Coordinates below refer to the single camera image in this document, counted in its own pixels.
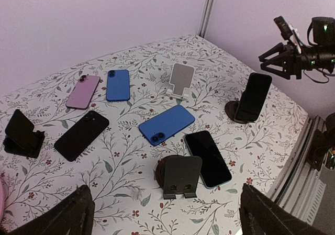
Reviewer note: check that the white silver stand right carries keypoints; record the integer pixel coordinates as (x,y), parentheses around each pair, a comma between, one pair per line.
(180,81)

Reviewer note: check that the black phone face down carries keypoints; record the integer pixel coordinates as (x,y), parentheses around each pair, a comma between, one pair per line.
(73,142)

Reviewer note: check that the right aluminium frame post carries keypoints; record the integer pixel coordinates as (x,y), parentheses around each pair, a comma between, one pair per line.
(204,22)

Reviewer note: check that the black folding phone stand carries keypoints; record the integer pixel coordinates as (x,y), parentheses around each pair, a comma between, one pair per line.
(20,137)

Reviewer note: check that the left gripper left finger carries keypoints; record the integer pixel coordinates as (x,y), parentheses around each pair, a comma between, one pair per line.
(73,215)

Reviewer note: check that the pink phone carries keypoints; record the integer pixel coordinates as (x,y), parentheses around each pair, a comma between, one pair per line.
(83,92)

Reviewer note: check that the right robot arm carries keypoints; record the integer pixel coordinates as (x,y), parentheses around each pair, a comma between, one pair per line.
(317,54)

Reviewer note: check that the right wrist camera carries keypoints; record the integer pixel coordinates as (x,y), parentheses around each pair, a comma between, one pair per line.
(288,33)

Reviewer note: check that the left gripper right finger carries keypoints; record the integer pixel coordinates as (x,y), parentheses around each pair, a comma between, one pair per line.
(260,215)

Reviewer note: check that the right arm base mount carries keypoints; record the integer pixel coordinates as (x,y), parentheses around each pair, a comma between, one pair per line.
(321,143)

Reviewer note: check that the pink round dish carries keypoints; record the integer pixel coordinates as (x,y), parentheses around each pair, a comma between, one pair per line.
(2,200)

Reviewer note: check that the floral table mat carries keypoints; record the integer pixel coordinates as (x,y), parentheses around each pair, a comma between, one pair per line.
(153,95)

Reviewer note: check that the black phone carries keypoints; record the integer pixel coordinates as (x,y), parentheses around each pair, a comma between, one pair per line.
(255,92)

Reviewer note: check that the blue phone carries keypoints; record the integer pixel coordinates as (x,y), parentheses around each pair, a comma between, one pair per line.
(166,124)
(118,86)

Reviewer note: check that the blue phone centre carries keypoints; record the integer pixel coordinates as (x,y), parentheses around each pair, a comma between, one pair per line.
(166,124)

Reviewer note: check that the wooden round base stand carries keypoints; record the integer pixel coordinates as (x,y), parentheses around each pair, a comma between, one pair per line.
(239,114)

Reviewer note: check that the dark round base stand centre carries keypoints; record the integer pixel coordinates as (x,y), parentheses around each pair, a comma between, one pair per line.
(178,175)

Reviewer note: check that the blue phone far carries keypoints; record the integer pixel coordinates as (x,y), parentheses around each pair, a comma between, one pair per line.
(118,86)

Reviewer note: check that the teal phone dark screen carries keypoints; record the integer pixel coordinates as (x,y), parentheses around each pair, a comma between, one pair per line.
(214,171)

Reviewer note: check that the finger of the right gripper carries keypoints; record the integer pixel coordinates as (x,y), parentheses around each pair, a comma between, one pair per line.
(278,48)
(276,68)

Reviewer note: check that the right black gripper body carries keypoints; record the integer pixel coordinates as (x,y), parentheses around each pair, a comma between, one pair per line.
(292,64)

